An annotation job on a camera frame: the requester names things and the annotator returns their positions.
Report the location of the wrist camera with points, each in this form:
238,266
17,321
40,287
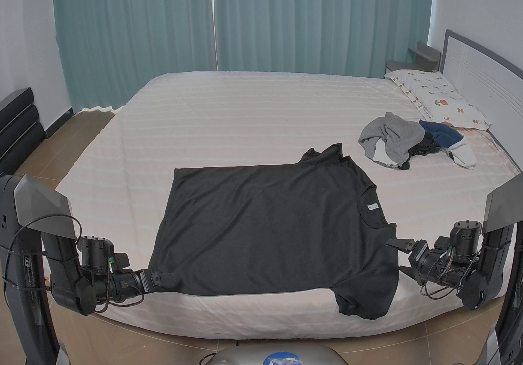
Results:
120,262
441,243

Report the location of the blue-green curtain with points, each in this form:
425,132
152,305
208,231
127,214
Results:
318,7
135,28

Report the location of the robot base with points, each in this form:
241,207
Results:
245,357

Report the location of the grey bedside table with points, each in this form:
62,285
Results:
425,50

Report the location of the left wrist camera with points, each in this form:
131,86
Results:
120,262

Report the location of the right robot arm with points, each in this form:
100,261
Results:
498,208

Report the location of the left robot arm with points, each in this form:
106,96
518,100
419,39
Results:
65,273

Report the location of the pile of clothes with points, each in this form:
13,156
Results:
400,134

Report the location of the black T-shirt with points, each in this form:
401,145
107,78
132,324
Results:
265,224

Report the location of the white printed pillow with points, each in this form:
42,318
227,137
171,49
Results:
437,95

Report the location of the black chest of drawers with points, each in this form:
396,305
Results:
20,130

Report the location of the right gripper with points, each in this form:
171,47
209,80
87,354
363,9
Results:
431,265

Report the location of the bed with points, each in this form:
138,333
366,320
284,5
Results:
245,118

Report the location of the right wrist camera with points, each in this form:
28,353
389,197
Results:
441,243

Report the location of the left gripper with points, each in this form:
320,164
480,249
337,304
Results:
135,282

